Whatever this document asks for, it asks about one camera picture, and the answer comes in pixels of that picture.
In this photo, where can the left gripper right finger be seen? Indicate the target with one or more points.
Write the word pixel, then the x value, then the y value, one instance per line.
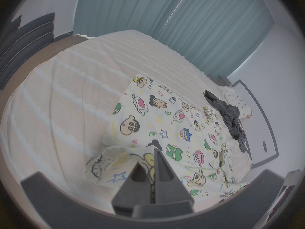
pixel 171 187

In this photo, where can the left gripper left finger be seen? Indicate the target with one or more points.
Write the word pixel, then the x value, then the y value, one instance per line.
pixel 131 189

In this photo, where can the white printed pyjama top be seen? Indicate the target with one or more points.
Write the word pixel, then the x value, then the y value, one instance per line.
pixel 166 118

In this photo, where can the dark grey garment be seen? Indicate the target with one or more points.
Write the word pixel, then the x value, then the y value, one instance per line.
pixel 243 142

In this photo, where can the black garment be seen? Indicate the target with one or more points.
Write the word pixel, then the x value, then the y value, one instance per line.
pixel 228 113

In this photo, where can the white printed pillow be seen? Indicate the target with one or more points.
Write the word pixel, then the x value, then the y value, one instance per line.
pixel 238 99

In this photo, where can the bed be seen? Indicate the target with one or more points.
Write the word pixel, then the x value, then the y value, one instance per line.
pixel 59 104

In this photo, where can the grey bedside table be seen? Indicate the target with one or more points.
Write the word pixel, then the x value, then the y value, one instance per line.
pixel 220 80

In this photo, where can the blue-green curtain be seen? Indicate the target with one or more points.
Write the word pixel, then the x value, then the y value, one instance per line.
pixel 190 27

